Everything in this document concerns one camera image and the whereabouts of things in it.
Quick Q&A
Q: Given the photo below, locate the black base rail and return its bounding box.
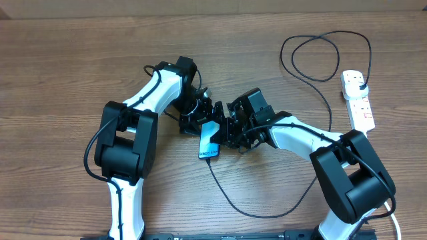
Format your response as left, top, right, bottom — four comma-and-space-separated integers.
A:
79, 229, 378, 240

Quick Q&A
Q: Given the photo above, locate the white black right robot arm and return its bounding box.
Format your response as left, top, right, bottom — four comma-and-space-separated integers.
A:
199, 88, 396, 239

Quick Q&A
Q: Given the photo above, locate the black USB charging cable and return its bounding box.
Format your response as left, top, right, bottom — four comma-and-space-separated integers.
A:
205, 30, 372, 219

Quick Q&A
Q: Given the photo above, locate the white power strip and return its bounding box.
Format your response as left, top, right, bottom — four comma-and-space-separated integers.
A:
340, 70, 375, 135

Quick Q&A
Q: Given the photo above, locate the Samsung Galaxy smartphone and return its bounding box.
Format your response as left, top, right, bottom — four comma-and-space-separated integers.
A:
198, 121, 220, 159

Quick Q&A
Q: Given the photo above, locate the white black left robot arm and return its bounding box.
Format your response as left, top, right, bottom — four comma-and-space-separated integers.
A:
83, 56, 221, 239

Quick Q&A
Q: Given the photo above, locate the white charger plug adapter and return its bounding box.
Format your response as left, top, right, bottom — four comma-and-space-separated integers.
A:
342, 79, 369, 100

